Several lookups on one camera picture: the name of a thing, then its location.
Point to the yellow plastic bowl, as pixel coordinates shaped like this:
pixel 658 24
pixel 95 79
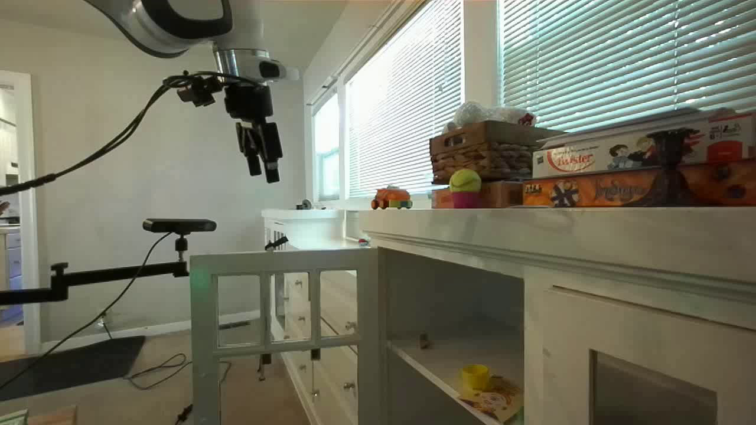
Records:
pixel 476 379

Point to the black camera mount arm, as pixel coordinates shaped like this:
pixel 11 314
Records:
pixel 61 279

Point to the wicker basket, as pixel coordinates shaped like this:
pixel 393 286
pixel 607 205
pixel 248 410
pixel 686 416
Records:
pixel 492 149

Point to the black floor mat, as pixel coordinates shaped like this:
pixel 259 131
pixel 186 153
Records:
pixel 69 369

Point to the white cabinet door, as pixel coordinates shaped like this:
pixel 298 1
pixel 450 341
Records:
pixel 269 270

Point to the red flat box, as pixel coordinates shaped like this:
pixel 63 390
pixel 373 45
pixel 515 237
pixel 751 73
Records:
pixel 492 195

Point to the window blinds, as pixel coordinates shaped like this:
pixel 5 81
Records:
pixel 582 65

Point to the white board game box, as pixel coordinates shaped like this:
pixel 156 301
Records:
pixel 713 137

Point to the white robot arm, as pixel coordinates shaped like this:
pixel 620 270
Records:
pixel 244 70

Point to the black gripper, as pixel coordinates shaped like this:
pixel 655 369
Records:
pixel 254 105

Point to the white cabinet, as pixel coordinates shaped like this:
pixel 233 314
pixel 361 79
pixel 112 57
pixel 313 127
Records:
pixel 667 290

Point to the clown picture card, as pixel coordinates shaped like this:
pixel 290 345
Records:
pixel 500 403

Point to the orange board game box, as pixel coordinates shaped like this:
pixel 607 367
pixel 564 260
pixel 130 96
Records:
pixel 689 185

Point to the orange toy car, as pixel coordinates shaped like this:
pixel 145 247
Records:
pixel 391 196

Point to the green pink ball toy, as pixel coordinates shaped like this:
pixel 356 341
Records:
pixel 463 186

